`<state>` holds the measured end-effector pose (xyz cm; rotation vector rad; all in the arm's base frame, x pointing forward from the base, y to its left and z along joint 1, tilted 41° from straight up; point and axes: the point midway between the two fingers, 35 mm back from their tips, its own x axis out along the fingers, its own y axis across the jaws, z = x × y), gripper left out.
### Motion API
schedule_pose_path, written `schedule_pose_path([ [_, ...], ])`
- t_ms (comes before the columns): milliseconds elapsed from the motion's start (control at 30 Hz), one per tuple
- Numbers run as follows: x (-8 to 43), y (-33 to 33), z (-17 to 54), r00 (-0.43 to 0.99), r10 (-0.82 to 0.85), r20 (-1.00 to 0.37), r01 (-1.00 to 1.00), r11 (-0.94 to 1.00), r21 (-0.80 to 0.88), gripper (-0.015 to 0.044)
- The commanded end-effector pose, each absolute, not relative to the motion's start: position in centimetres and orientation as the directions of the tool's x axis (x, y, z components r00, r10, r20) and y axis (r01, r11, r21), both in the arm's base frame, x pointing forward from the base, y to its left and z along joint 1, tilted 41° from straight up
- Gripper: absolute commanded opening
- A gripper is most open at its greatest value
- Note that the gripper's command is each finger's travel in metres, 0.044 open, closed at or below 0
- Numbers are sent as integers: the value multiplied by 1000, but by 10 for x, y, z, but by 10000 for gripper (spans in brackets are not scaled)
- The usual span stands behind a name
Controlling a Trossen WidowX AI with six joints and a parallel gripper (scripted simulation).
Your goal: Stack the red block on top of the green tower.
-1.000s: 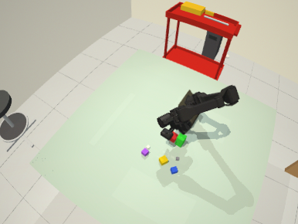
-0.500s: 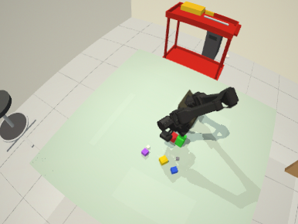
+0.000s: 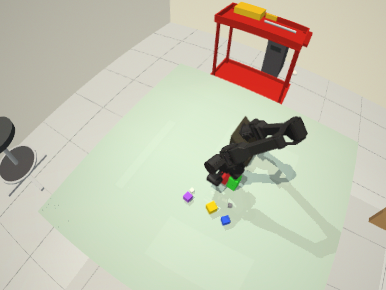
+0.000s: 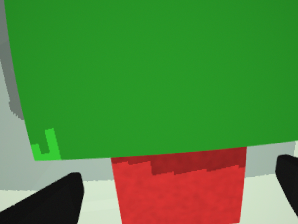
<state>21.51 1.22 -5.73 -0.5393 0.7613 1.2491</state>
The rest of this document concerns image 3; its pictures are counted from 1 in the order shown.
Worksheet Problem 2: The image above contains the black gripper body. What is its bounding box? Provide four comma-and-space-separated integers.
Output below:
206, 166, 228, 186

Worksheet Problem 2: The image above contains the red block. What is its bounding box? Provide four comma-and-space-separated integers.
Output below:
222, 173, 230, 185

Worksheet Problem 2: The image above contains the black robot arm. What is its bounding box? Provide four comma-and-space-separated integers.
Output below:
204, 116, 308, 180

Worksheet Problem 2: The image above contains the blue block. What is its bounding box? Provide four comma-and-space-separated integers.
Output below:
221, 215, 230, 226

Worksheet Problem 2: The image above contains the purple block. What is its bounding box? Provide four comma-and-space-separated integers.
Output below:
183, 191, 193, 203

